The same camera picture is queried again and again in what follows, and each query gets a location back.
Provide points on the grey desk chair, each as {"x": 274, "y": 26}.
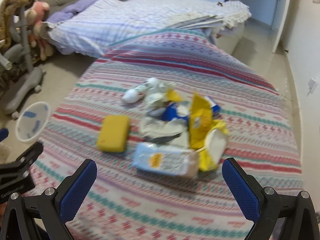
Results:
{"x": 18, "y": 57}

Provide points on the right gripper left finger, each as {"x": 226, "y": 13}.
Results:
{"x": 45, "y": 216}

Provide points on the white trash bin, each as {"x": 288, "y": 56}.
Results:
{"x": 32, "y": 121}

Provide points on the yellow sponge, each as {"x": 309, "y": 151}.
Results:
{"x": 114, "y": 133}

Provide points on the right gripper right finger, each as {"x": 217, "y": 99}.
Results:
{"x": 264, "y": 206}

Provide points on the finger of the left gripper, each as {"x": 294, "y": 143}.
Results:
{"x": 3, "y": 134}

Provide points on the blue white crumpled packet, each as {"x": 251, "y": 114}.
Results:
{"x": 171, "y": 113}

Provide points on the crushed yellow paper cup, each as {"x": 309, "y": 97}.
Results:
{"x": 215, "y": 143}

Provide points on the patterned striped blanket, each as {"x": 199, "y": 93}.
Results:
{"x": 93, "y": 122}

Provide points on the white door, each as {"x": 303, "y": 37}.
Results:
{"x": 279, "y": 20}

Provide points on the folded white cloth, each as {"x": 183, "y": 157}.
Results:
{"x": 193, "y": 20}

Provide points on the plastic tissue pack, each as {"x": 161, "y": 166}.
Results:
{"x": 166, "y": 160}

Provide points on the pink plush toy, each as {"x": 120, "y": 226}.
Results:
{"x": 35, "y": 16}

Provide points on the blue white carton box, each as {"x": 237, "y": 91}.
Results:
{"x": 213, "y": 106}

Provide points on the yellow snack wrapper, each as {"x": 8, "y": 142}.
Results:
{"x": 200, "y": 121}

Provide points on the crumpled white paper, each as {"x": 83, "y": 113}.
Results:
{"x": 152, "y": 128}

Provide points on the wall charger plug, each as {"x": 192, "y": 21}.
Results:
{"x": 312, "y": 85}

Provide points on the white bottle green label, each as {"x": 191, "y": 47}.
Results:
{"x": 135, "y": 94}

